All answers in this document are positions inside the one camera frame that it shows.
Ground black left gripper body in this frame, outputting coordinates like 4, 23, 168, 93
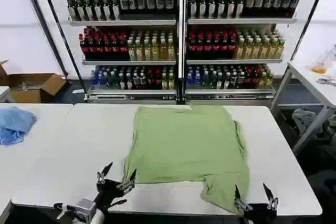
94, 178, 136, 213

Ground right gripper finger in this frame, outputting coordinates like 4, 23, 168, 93
262, 182, 279, 211
233, 184, 254, 212

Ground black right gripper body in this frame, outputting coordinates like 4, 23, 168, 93
242, 202, 278, 224

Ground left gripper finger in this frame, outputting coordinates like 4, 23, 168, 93
96, 162, 114, 185
116, 168, 138, 192

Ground green t-shirt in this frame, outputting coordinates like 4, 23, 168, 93
122, 105, 250, 216

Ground grey clothes pile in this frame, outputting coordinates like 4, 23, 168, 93
290, 108, 336, 141

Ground blue cloth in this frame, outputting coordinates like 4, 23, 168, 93
0, 106, 37, 146

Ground brown cardboard box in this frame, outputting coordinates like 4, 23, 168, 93
0, 60, 68, 103

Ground white side table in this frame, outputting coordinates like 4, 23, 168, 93
269, 60, 336, 157

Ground silver metal tool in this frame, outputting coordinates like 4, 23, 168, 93
316, 77, 336, 87

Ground metal shelf with bottles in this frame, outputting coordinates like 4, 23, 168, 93
183, 0, 302, 103
65, 0, 184, 104

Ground orange object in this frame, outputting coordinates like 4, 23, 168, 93
311, 62, 328, 73

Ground thin black frame pole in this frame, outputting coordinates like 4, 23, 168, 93
40, 0, 89, 99

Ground thick black frame pole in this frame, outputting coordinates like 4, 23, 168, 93
20, 0, 69, 79

